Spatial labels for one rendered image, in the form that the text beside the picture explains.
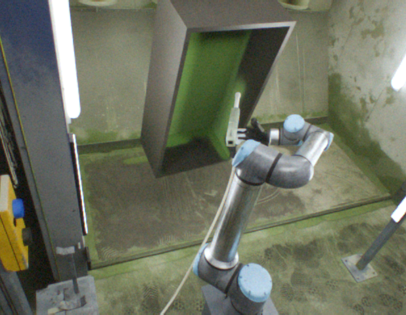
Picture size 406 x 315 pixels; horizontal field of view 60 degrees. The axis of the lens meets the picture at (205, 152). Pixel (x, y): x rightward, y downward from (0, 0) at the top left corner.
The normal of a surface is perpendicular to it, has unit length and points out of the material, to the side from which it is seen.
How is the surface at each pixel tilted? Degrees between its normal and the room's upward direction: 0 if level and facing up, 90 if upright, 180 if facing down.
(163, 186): 0
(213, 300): 0
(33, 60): 90
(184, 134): 12
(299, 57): 57
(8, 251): 90
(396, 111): 90
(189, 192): 0
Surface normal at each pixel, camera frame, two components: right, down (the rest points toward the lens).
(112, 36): 0.36, 0.14
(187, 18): 0.22, -0.59
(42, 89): 0.34, 0.66
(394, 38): -0.93, 0.13
